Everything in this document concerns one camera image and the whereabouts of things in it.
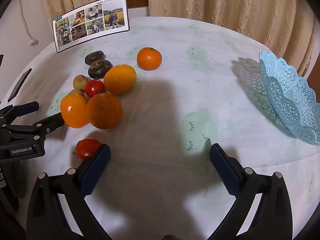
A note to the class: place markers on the small round tangerine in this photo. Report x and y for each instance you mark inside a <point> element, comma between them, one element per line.
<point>149,58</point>

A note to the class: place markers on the small yellow loquat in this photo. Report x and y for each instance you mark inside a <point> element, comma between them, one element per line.
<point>76,92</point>
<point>80,81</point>

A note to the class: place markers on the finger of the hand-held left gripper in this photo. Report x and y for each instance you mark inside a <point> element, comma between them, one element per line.
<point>52,122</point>
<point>26,108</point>

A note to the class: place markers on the black phone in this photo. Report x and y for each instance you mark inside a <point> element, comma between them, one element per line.
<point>19,85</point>

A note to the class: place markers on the smooth oval orange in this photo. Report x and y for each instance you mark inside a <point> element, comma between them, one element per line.
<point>74,111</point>
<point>120,79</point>

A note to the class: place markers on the photo desk calendar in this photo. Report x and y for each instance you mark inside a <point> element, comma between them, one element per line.
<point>91,23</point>

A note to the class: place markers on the large rough round orange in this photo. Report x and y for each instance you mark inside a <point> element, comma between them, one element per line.
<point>104,110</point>

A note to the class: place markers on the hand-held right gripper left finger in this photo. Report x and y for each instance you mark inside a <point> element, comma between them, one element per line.
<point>96,170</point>

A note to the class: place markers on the blue binder clip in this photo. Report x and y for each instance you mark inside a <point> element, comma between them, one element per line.
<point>59,16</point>

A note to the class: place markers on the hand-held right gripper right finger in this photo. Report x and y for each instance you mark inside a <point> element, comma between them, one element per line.
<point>225,172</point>

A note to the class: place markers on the dark brown passion fruit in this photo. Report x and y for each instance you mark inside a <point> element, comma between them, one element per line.
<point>94,57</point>
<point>98,68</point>

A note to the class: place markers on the small red tomato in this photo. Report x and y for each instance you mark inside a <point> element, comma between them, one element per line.
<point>94,88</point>
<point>86,150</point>

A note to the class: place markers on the light blue plastic basket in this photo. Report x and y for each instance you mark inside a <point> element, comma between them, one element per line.
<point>290,95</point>

